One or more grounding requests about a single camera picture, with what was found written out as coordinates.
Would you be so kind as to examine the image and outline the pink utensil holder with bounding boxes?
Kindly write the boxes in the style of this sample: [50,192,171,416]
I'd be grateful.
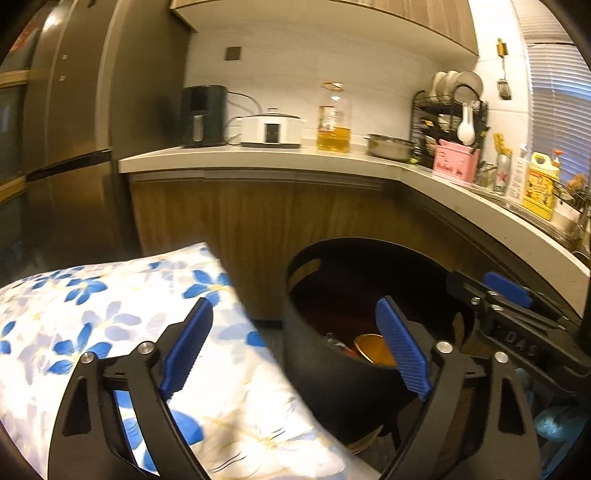
[433,138,481,186]

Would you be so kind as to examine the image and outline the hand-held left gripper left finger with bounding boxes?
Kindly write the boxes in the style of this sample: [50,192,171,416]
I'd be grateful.
[48,298,215,480]

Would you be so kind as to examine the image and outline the black power cable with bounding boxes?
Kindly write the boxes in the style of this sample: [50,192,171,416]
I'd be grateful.
[225,91,259,144]

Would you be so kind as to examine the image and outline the blue floral blanket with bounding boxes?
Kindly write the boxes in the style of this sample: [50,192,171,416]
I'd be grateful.
[0,242,379,480]

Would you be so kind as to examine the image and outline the wooden glass door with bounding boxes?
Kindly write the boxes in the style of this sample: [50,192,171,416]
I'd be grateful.
[0,28,33,259]

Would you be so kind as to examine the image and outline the steel refrigerator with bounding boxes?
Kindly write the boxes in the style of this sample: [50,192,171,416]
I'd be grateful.
[18,0,195,259]

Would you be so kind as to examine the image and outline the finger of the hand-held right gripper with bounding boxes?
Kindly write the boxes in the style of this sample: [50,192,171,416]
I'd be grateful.
[483,271,563,325]
[445,271,505,315]

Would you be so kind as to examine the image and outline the red paper cup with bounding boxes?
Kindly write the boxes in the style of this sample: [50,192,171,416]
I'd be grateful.
[353,333,398,367]

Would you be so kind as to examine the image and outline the white electric cooker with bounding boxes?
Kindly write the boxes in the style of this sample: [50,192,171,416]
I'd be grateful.
[240,108,304,148]

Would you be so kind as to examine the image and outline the white pump bottle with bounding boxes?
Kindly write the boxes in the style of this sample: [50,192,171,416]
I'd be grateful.
[508,144,531,204]

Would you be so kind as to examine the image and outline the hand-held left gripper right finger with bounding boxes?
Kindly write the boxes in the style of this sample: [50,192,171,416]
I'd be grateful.
[375,296,541,480]

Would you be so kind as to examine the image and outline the wooden wall cabinet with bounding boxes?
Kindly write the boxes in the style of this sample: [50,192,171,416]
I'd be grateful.
[171,0,478,58]

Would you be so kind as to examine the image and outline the slotted metal spatula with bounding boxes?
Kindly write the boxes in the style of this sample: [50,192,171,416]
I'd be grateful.
[496,38,512,101]

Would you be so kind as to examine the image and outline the yellow detergent bottle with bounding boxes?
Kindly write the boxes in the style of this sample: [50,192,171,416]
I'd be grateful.
[522,150,561,221]

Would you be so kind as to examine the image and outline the row of white plates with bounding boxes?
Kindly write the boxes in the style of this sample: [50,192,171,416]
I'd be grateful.
[429,70,458,100]

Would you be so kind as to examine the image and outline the steel basin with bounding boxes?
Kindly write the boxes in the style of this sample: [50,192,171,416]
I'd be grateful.
[365,134,416,161]

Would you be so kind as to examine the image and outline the white rice spoon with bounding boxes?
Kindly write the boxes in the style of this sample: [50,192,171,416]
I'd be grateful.
[457,102,476,143]

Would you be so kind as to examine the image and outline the beer can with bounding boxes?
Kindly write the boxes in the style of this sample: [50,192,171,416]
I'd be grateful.
[493,154,512,195]

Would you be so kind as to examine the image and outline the cooking oil bottle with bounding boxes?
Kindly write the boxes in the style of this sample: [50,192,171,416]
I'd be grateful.
[317,82,352,154]

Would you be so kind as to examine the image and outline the person's right hand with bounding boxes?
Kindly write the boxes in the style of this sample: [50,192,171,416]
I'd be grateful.
[517,369,587,444]

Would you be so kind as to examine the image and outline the white window blinds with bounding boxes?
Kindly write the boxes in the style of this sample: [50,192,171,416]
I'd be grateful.
[512,0,591,185]

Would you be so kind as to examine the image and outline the wooden base cabinet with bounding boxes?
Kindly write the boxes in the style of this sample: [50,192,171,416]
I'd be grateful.
[129,173,578,324]

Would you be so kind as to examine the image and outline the black air fryer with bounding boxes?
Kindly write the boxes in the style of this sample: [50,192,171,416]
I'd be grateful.
[180,84,228,148]

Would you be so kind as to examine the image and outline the black trash bin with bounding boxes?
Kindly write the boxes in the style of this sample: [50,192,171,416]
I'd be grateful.
[283,237,476,439]

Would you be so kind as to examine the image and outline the wire sink caddy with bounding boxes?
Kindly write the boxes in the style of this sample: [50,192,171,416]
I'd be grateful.
[554,175,591,208]

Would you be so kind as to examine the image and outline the black dish rack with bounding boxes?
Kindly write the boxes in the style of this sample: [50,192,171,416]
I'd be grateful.
[411,90,490,162]

